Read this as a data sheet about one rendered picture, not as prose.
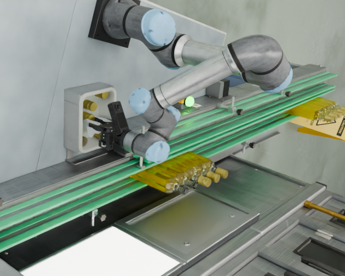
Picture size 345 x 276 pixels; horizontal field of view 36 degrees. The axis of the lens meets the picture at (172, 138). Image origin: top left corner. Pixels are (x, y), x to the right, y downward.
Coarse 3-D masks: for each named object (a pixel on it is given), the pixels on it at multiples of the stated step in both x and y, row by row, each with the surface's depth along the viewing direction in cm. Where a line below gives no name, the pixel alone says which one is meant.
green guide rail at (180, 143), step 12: (324, 84) 329; (300, 96) 300; (264, 108) 274; (276, 108) 275; (228, 120) 251; (240, 120) 252; (252, 120) 256; (204, 132) 235; (216, 132) 235; (168, 144) 217; (180, 144) 218; (192, 144) 220
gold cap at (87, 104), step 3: (87, 99) 193; (84, 102) 191; (87, 102) 190; (90, 102) 190; (93, 102) 190; (84, 105) 191; (87, 105) 190; (90, 105) 189; (93, 105) 190; (96, 105) 191; (87, 108) 191; (90, 108) 189; (93, 108) 190
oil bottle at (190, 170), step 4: (168, 160) 210; (172, 160) 211; (176, 160) 211; (172, 164) 207; (176, 164) 207; (180, 164) 208; (184, 164) 208; (180, 168) 205; (184, 168) 205; (188, 168) 205; (192, 168) 205; (188, 172) 203; (192, 172) 203; (196, 172) 205; (188, 176) 203; (192, 176) 203
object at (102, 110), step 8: (112, 88) 191; (80, 96) 183; (88, 96) 193; (112, 96) 194; (80, 104) 181; (104, 104) 197; (80, 112) 182; (88, 112) 195; (96, 112) 199; (104, 112) 198; (80, 120) 183; (80, 128) 184; (80, 136) 186; (88, 136) 199; (80, 144) 187; (88, 144) 194; (96, 144) 195
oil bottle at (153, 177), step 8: (152, 168) 203; (136, 176) 204; (144, 176) 202; (152, 176) 199; (160, 176) 197; (168, 176) 197; (152, 184) 200; (160, 184) 197; (168, 184) 195; (168, 192) 196
